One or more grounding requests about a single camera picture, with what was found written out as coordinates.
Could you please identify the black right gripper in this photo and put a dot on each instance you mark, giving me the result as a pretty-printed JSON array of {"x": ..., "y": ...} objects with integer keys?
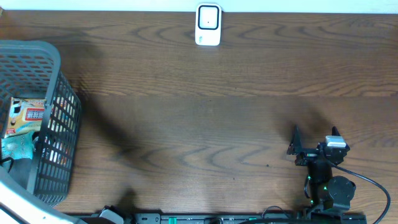
[{"x": 296, "y": 147}]

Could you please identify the orange snack bag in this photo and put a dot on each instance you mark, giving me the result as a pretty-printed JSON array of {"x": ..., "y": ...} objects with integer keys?
[{"x": 25, "y": 115}]

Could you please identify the green wet wipes pack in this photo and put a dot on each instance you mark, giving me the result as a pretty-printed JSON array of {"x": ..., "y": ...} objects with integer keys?
[{"x": 18, "y": 147}]

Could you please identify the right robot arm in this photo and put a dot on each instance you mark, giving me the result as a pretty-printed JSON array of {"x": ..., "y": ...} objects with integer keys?
[{"x": 330, "y": 195}]

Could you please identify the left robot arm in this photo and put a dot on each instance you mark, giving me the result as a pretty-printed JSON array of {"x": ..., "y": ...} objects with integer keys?
[{"x": 28, "y": 207}]

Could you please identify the white barcode scanner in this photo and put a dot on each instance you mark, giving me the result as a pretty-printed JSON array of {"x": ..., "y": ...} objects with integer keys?
[{"x": 208, "y": 24}]

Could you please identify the grey plastic mesh basket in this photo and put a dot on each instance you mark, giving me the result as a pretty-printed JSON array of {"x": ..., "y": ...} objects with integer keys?
[{"x": 31, "y": 69}]

